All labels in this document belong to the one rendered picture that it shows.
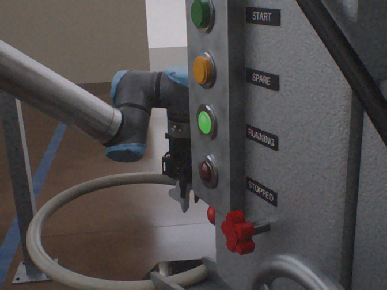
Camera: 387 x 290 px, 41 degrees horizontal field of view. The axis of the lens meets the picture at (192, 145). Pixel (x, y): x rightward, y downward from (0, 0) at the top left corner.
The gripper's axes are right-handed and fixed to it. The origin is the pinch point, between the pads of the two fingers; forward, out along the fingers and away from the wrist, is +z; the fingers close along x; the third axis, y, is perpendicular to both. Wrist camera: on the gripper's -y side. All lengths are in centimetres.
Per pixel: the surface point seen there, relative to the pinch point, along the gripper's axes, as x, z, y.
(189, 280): 35.0, -7.1, -20.7
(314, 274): 75, -49, -55
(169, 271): 24.6, 2.5, -8.8
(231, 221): 67, -46, -45
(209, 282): 32.6, -6.1, -23.8
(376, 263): 69, -47, -58
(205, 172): 62, -47, -40
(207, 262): 30.8, -9.1, -22.1
